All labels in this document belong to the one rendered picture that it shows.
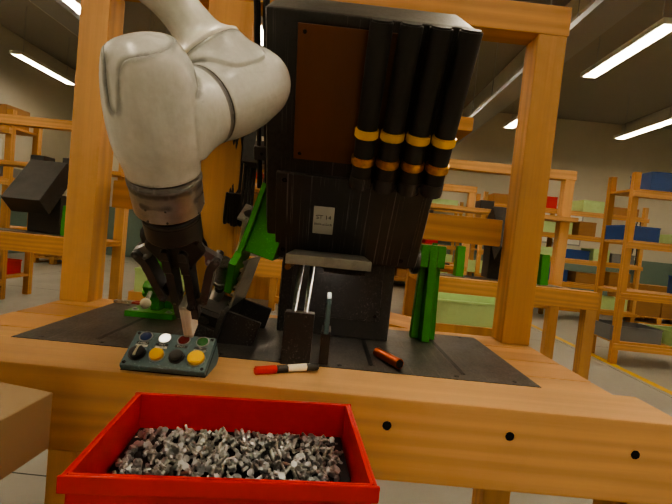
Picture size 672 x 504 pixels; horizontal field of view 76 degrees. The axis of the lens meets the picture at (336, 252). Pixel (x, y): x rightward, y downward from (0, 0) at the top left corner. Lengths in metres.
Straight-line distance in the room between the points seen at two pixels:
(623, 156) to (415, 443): 12.62
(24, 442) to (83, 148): 1.04
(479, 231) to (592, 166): 11.34
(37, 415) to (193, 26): 0.54
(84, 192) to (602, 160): 12.29
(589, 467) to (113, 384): 0.85
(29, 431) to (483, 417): 0.68
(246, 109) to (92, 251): 1.03
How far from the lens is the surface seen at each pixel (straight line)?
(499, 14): 1.58
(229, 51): 0.61
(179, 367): 0.82
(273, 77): 0.64
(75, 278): 1.56
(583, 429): 0.93
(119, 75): 0.51
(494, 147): 11.85
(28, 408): 0.68
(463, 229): 1.49
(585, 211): 9.12
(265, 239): 0.99
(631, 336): 6.08
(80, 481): 0.53
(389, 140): 0.81
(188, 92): 0.52
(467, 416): 0.84
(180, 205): 0.56
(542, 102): 1.54
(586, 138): 12.83
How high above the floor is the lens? 1.18
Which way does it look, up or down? 3 degrees down
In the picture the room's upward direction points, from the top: 6 degrees clockwise
